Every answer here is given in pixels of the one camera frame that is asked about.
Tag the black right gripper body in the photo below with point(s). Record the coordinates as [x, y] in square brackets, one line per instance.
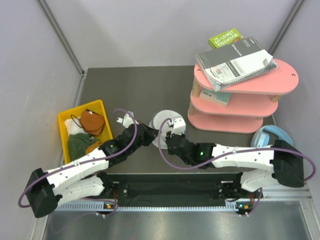
[187, 160]

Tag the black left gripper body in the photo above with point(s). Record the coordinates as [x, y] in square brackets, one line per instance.
[142, 142]

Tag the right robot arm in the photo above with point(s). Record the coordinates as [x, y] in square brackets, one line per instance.
[279, 163]

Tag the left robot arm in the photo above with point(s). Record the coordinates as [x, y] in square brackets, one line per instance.
[85, 177]

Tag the orange bra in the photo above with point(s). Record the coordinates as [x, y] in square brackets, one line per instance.
[91, 122]

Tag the yellow plastic bin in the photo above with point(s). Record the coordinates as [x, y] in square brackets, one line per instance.
[96, 106]

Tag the mustard yellow garment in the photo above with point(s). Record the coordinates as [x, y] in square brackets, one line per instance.
[93, 147]

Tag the green garment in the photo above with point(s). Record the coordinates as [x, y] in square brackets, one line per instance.
[77, 145]

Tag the white garment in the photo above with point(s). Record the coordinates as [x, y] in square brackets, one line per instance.
[73, 126]

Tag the teal paperback book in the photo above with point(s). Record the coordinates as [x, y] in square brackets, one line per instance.
[221, 98]

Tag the pink three-tier shelf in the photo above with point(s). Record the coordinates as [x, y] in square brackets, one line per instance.
[250, 101]

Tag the grey spiral-bound manual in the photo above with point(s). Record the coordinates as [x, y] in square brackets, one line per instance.
[235, 63]

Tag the green treehouse book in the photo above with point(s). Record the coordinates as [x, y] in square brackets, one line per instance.
[230, 36]

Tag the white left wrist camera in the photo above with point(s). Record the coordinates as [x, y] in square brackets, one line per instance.
[127, 120]

